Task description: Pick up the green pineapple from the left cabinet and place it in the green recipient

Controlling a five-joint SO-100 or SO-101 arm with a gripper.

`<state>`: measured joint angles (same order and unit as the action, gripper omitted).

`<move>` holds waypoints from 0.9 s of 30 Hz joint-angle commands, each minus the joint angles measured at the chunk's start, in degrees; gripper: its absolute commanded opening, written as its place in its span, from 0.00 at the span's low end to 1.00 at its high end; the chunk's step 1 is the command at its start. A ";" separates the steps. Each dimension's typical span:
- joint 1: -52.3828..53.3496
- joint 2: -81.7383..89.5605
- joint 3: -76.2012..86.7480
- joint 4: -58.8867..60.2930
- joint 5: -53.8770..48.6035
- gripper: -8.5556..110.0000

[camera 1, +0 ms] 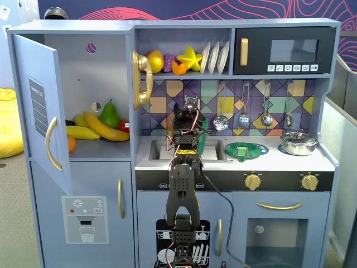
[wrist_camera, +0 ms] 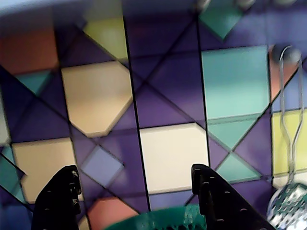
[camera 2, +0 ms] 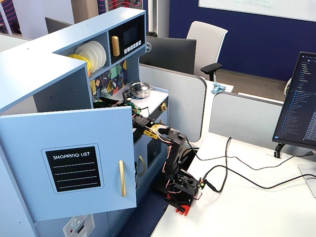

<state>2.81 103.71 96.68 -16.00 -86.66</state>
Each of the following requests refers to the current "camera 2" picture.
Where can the steel whisk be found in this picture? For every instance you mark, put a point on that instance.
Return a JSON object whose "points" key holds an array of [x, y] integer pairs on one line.
{"points": [[121, 79]]}

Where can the black toy microwave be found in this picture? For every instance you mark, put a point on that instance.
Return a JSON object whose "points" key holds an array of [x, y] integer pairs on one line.
{"points": [[134, 26]]}

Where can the dark screen panel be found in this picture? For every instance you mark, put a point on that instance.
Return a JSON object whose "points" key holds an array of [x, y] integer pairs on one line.
{"points": [[56, 26]]}

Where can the steel slotted spatula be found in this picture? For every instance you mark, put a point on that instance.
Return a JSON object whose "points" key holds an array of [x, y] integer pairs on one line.
{"points": [[104, 92]]}

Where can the red robot base mount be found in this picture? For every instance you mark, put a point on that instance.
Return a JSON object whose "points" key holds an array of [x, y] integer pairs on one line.
{"points": [[181, 205]]}

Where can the white office chair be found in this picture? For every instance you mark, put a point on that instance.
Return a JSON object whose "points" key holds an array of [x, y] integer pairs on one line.
{"points": [[205, 37]]}

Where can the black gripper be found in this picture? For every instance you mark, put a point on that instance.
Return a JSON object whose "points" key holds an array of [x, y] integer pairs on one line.
{"points": [[110, 103]]}

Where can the steel ladle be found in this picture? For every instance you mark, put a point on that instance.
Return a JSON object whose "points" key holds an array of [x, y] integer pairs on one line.
{"points": [[113, 84]]}

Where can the grey desk partition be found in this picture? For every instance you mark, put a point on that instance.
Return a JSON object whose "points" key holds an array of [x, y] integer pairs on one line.
{"points": [[172, 98], [242, 118]]}

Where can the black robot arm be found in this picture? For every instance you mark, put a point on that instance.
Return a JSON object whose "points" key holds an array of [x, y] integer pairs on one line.
{"points": [[175, 148]]}

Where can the blue crumpled cloth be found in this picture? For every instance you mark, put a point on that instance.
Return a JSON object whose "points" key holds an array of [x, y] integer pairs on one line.
{"points": [[217, 88]]}

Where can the monitor showing code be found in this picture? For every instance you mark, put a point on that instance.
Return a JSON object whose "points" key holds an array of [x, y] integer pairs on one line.
{"points": [[301, 111]]}

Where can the blue dishwasher door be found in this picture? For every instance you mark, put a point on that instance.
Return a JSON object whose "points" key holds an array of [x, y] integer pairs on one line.
{"points": [[139, 153]]}

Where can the gold stove knob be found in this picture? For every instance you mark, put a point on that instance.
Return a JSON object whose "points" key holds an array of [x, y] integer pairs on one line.
{"points": [[163, 107]]}

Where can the blue shopping list cabinet door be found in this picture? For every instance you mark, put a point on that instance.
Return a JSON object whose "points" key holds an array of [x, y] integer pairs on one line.
{"points": [[24, 138]]}

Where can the black Dell monitor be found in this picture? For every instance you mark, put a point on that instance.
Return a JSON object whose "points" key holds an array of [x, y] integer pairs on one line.
{"points": [[170, 54]]}

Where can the blue wooden toy kitchen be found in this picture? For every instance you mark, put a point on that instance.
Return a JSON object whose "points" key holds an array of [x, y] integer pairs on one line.
{"points": [[37, 74]]}

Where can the blue oven door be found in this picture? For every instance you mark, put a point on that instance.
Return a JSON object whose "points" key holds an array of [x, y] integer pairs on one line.
{"points": [[163, 138]]}

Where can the whiteboard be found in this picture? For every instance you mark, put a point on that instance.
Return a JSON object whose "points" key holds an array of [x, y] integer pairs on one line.
{"points": [[247, 5]]}

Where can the steel pot with lid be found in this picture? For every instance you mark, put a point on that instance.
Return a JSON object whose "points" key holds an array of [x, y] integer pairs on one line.
{"points": [[140, 91]]}

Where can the white toy plate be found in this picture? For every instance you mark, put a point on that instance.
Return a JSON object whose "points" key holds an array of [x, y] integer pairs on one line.
{"points": [[104, 56], [85, 55], [99, 63]]}

